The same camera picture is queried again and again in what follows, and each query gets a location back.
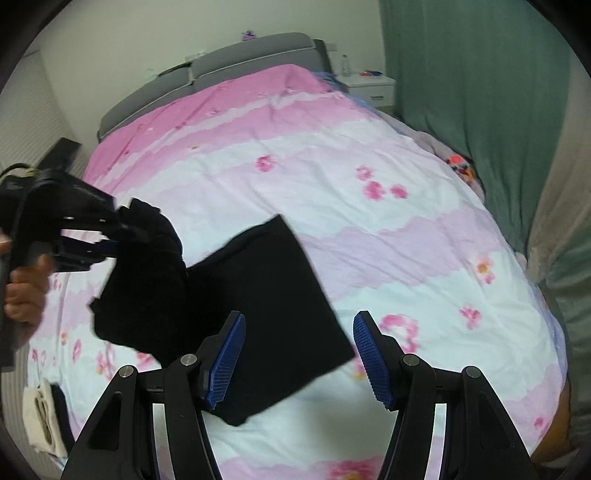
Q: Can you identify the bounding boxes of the grey bed headboard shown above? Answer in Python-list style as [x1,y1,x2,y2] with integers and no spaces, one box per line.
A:
[97,32,332,141]

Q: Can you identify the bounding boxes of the black folded garment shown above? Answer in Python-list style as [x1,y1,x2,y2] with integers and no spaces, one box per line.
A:
[48,383,75,450]

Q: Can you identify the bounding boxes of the beige curtain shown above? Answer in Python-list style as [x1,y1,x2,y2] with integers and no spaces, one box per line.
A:
[526,138,591,287]

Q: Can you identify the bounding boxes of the black cable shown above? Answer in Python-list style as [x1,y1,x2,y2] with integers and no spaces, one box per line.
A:
[0,162,35,181]

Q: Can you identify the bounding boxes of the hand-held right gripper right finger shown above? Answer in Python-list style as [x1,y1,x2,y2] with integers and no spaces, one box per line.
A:
[353,310,541,480]

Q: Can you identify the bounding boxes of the cream folded garment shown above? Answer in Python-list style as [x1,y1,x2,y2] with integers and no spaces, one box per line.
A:
[22,381,70,457]

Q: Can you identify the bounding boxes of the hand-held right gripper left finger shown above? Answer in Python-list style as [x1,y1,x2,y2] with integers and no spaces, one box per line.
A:
[60,310,247,480]

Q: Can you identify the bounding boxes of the white louvered wardrobe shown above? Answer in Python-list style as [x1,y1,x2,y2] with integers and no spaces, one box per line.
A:
[0,46,70,176]

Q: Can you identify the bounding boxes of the green curtain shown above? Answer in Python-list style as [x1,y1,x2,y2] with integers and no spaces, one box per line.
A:
[545,222,591,352]
[379,0,583,259]

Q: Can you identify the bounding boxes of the black box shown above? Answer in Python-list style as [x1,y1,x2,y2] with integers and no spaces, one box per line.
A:
[39,137,83,174]

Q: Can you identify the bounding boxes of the person's left hand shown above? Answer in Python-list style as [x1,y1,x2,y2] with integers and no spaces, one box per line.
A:
[0,233,56,328]

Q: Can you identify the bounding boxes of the pink floral blanket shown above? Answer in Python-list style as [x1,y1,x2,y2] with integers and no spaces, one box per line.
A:
[25,64,571,480]

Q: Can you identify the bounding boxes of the white nightstand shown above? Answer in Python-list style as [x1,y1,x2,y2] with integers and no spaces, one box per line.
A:
[344,74,398,109]

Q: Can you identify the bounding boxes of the colourful plush toy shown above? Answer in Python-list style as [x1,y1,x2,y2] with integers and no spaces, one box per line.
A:
[444,154,481,188]

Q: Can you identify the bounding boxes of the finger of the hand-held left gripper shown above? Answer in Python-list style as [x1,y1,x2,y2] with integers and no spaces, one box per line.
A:
[53,233,122,273]
[60,205,139,241]

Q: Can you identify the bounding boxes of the black pants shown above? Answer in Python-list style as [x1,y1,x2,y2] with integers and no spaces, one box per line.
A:
[89,198,356,428]

